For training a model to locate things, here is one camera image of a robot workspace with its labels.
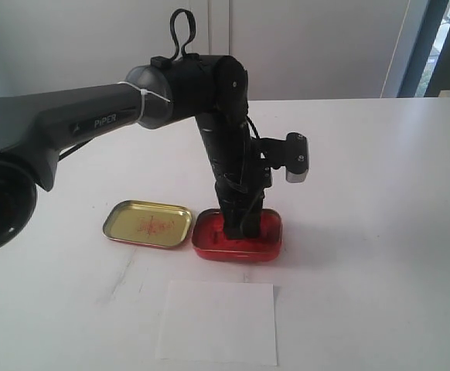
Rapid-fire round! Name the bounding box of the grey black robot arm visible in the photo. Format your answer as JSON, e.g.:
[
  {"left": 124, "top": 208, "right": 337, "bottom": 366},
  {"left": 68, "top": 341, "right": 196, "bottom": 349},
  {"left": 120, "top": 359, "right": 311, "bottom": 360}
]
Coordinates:
[{"left": 0, "top": 55, "right": 270, "bottom": 247}]

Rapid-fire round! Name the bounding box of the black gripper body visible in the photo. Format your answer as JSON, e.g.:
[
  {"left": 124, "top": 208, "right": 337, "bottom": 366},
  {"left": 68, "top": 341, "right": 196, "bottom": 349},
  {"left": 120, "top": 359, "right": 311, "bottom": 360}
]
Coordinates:
[{"left": 211, "top": 123, "right": 269, "bottom": 211}]

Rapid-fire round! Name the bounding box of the red ink pad tin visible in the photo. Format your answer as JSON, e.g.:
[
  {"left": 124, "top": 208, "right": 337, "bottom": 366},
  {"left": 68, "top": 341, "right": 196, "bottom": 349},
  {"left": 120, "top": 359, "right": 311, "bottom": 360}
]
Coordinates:
[{"left": 192, "top": 209, "right": 282, "bottom": 263}]

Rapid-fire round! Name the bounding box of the gold tin lid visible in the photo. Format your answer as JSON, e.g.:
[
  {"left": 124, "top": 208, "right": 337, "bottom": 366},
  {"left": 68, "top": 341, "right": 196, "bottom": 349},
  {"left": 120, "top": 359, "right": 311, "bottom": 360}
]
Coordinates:
[{"left": 102, "top": 200, "right": 193, "bottom": 250}]

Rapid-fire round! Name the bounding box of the white zip tie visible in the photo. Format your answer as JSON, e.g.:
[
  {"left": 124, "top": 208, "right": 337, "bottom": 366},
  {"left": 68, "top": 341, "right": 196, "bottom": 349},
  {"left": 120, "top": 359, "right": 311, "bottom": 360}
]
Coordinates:
[{"left": 118, "top": 81, "right": 171, "bottom": 121}]

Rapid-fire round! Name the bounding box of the white paper sheet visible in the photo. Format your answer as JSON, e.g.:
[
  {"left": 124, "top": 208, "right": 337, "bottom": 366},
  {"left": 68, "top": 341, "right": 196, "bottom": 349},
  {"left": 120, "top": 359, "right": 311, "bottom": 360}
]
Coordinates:
[{"left": 156, "top": 281, "right": 278, "bottom": 366}]

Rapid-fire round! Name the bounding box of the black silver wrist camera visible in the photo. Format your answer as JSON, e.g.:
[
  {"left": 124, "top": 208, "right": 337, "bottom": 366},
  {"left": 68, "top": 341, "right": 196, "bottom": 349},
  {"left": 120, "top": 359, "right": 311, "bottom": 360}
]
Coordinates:
[{"left": 259, "top": 132, "right": 309, "bottom": 183}]

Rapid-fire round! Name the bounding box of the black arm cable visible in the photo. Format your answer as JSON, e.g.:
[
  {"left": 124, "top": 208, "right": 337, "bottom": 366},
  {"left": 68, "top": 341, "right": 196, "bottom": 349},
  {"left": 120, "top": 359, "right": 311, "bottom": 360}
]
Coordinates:
[{"left": 169, "top": 8, "right": 199, "bottom": 61}]

